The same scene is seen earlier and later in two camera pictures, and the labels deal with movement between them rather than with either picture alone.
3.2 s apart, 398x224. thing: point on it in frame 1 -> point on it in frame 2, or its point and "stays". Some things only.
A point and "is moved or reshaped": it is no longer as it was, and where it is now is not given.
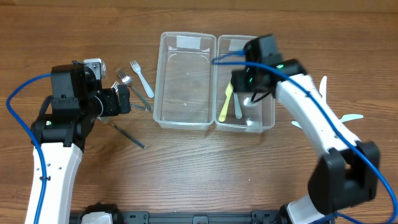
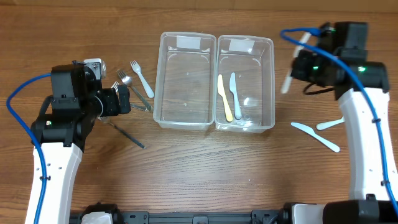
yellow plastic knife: (229, 93) is moved or reshaped
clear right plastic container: (257, 117) stays
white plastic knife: (323, 89) -> (286, 83)
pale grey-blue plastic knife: (238, 111) stays
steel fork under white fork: (138, 106) stays
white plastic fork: (115, 86) stays
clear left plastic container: (185, 80) stays
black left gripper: (123, 99) stays
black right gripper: (237, 83) -> (300, 66)
